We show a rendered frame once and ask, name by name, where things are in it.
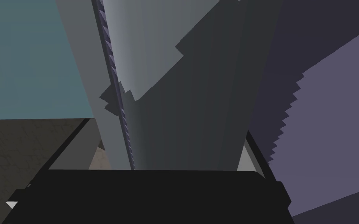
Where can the grey door leaf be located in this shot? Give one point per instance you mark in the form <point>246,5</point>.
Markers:
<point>192,124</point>

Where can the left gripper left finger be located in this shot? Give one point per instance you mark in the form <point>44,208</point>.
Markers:
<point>79,149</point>

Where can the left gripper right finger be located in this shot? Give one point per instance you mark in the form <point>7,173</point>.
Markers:
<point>248,160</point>

